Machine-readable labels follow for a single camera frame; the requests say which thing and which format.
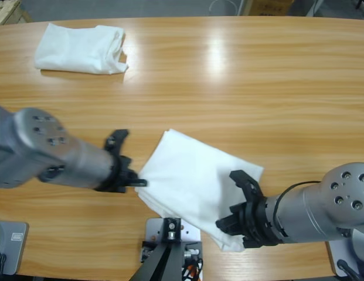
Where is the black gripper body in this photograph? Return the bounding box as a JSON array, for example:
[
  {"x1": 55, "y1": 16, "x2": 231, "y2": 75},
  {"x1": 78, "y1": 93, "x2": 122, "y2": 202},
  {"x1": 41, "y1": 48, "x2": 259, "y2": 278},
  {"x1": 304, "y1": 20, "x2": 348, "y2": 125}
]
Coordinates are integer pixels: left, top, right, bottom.
[
  {"x1": 229, "y1": 196, "x2": 284, "y2": 249},
  {"x1": 95, "y1": 155, "x2": 140, "y2": 194}
]

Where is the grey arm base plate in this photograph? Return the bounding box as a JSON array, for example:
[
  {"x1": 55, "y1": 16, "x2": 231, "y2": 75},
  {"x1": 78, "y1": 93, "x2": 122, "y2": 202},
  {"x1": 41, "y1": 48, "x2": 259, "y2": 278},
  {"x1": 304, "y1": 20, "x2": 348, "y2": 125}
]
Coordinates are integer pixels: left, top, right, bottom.
[
  {"x1": 0, "y1": 221, "x2": 29, "y2": 275},
  {"x1": 325, "y1": 228, "x2": 364, "y2": 277}
]

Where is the dark camera mount post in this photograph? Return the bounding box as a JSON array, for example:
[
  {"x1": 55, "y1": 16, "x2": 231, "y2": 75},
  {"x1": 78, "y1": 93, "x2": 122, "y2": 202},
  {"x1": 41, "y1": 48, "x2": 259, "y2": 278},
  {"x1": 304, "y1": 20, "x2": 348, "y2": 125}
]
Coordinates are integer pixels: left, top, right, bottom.
[{"x1": 131, "y1": 217, "x2": 183, "y2": 281}]

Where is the brown cardboard box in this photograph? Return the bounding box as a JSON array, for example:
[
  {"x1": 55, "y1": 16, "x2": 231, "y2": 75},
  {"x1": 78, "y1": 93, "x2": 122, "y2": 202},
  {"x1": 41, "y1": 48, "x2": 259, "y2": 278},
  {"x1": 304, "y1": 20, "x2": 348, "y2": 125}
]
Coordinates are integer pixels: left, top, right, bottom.
[{"x1": 253, "y1": 0, "x2": 294, "y2": 16}]

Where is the white t-shirt with black logo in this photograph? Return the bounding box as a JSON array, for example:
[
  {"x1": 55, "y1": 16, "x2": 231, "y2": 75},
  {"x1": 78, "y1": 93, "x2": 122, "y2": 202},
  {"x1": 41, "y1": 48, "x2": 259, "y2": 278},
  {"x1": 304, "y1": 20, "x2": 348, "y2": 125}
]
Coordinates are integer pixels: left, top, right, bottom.
[{"x1": 134, "y1": 128, "x2": 264, "y2": 252}]

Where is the black mount clamp bracket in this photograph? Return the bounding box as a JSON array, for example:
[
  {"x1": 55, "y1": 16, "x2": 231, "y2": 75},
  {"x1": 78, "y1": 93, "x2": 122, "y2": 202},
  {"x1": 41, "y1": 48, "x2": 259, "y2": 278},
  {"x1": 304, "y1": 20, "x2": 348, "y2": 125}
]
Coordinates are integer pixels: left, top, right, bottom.
[{"x1": 140, "y1": 239, "x2": 205, "y2": 281}]

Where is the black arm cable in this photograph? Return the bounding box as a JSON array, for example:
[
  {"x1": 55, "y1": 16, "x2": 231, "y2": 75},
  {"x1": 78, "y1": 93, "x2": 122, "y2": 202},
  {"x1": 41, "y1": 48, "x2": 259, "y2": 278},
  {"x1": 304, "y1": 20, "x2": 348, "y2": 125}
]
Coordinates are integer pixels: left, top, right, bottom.
[{"x1": 272, "y1": 180, "x2": 321, "y2": 232}]

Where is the orange cable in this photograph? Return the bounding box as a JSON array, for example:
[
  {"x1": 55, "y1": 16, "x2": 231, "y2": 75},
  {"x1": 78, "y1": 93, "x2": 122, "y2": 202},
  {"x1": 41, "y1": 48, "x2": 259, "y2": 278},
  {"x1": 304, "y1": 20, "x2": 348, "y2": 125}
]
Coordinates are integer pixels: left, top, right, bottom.
[{"x1": 181, "y1": 262, "x2": 203, "y2": 281}]

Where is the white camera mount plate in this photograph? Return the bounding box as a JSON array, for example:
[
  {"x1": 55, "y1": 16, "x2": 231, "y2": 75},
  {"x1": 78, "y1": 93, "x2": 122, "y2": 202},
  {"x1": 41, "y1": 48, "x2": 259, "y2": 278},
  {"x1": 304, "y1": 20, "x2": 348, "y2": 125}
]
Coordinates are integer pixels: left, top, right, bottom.
[{"x1": 145, "y1": 217, "x2": 202, "y2": 244}]

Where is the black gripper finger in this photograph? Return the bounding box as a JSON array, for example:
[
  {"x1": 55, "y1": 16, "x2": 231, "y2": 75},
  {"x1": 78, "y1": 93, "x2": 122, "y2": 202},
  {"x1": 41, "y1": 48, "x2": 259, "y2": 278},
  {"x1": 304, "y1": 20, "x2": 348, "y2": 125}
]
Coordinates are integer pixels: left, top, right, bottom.
[
  {"x1": 215, "y1": 213, "x2": 240, "y2": 235},
  {"x1": 125, "y1": 178, "x2": 149, "y2": 187}
]

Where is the wooden pallet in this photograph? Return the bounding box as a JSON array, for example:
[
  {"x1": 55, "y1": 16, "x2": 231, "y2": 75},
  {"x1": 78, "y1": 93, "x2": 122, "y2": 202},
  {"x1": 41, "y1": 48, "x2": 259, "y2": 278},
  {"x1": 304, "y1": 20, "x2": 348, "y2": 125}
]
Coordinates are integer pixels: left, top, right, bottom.
[{"x1": 0, "y1": 0, "x2": 33, "y2": 26}]

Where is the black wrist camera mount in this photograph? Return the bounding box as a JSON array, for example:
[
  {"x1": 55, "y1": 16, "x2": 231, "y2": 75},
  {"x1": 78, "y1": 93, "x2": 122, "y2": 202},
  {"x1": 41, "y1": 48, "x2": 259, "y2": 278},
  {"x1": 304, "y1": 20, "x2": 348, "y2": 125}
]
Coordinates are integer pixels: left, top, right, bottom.
[
  {"x1": 229, "y1": 169, "x2": 265, "y2": 203},
  {"x1": 104, "y1": 128, "x2": 130, "y2": 158}
]

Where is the grey metal stand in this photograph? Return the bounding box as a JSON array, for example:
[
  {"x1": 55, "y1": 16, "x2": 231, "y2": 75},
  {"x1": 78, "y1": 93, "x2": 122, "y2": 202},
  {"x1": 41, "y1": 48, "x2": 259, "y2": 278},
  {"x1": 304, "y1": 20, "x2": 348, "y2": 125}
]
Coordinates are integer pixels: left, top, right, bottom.
[{"x1": 304, "y1": 0, "x2": 322, "y2": 18}]

